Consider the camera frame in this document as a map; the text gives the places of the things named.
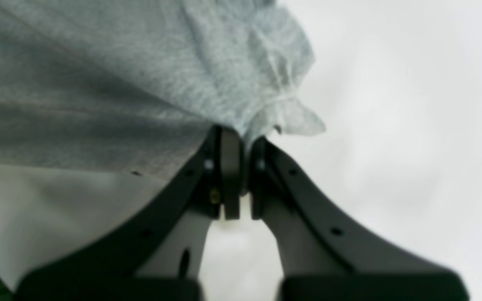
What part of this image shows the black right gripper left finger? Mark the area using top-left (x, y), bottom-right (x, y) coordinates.
top-left (15, 126), bottom-right (243, 301)

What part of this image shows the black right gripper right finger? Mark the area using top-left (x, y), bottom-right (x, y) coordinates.
top-left (249, 138), bottom-right (470, 301)

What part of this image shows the grey T-shirt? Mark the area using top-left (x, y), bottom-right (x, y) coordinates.
top-left (0, 0), bottom-right (325, 180)

